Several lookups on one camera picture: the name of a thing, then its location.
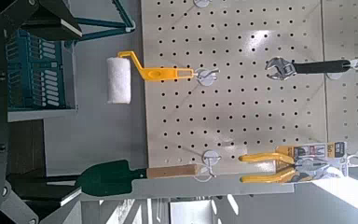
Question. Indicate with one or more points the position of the light grey pegboard stand panel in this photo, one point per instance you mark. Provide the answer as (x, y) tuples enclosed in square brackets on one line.
[(105, 140)]

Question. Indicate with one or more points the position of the beige pegboard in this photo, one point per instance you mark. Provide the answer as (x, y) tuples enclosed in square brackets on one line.
[(245, 118)]

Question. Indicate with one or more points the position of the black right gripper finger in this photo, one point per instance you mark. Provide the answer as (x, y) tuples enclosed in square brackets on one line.
[(49, 193), (56, 26)]

